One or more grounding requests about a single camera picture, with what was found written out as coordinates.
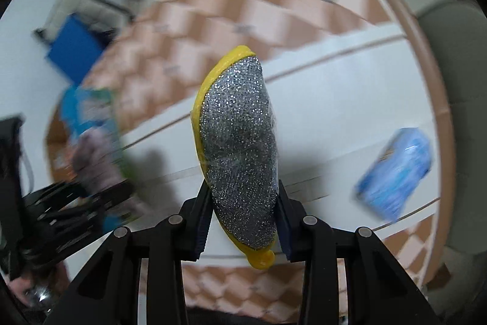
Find purple plush cloth toy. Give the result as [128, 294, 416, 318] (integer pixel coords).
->
[72, 127, 124, 196]

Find yellow silver scouring sponge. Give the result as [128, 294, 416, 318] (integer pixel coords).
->
[191, 45, 279, 270]

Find grey plastic chair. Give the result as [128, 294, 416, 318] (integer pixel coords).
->
[419, 0, 486, 255]

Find white tufted bench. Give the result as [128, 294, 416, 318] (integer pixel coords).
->
[33, 0, 134, 44]

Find blue white tissue pack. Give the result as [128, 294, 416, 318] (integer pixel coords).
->
[354, 128, 433, 223]

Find green snack packet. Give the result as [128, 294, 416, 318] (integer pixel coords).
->
[59, 87, 132, 178]

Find blue folded mat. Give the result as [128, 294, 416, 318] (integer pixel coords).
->
[47, 15, 106, 86]

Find checkered tablecloth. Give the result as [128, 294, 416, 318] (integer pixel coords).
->
[82, 0, 455, 265]

